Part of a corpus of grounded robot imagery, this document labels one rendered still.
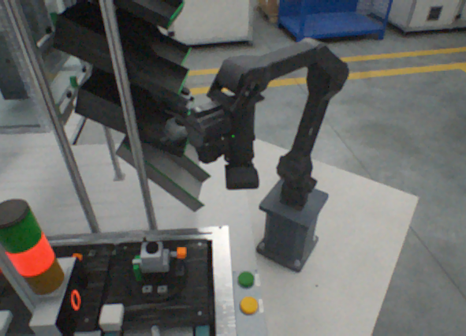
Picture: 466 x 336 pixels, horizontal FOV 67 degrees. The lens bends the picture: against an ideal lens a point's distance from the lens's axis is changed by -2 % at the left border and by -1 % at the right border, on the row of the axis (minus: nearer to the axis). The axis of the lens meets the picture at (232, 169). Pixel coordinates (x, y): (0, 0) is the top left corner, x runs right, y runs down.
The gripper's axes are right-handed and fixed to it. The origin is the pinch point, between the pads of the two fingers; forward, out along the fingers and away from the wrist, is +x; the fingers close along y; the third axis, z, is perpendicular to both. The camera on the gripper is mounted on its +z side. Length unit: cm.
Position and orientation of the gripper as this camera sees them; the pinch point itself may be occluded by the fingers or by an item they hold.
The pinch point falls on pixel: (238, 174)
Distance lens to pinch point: 75.4
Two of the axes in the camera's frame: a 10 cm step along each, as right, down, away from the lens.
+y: 0.7, 6.4, -7.7
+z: -10.0, 0.4, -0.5
